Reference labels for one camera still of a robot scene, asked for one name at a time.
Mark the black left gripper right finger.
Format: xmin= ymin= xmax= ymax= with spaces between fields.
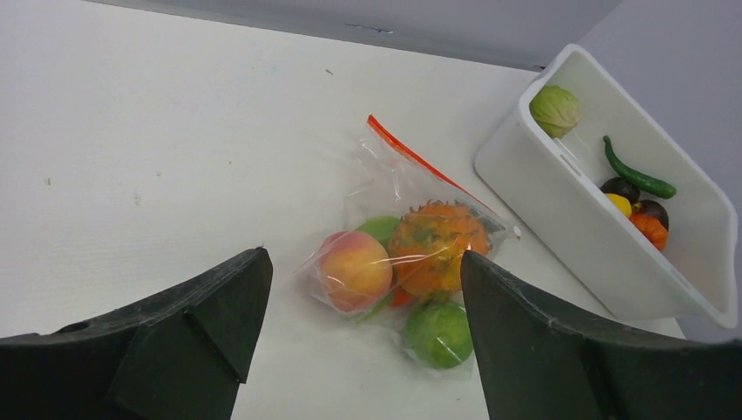
xmin=461 ymin=251 xmax=741 ymax=419

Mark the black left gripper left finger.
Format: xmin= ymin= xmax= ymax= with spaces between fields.
xmin=1 ymin=247 xmax=273 ymax=419

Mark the small green cabbage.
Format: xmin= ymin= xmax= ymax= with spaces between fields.
xmin=402 ymin=301 xmax=473 ymax=369

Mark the red chili pepper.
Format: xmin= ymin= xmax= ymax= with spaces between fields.
xmin=389 ymin=288 xmax=415 ymax=308

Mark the toy pineapple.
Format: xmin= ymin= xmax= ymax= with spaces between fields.
xmin=388 ymin=200 xmax=494 ymax=298

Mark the clear zip bag orange zipper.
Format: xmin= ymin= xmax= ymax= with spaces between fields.
xmin=297 ymin=116 xmax=520 ymax=378

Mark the toy peach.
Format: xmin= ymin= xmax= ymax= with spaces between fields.
xmin=317 ymin=230 xmax=393 ymax=312

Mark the light green pepper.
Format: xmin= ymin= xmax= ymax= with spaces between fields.
xmin=356 ymin=215 xmax=401 ymax=248

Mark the orange pumpkin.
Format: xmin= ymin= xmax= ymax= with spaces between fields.
xmin=629 ymin=213 xmax=669 ymax=251

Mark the yellow pear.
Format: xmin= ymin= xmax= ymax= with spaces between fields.
xmin=605 ymin=193 xmax=633 ymax=218

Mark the dark red beet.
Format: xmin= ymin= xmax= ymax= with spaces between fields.
xmin=632 ymin=199 xmax=669 ymax=230

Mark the white plastic bin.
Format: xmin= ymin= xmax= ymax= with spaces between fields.
xmin=474 ymin=44 xmax=739 ymax=329

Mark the dark avocado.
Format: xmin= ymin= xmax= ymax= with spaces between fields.
xmin=600 ymin=177 xmax=641 ymax=205

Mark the dark green cucumber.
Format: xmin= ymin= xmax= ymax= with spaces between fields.
xmin=602 ymin=136 xmax=677 ymax=200

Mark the pale green cabbage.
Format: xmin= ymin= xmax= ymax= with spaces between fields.
xmin=528 ymin=86 xmax=582 ymax=139

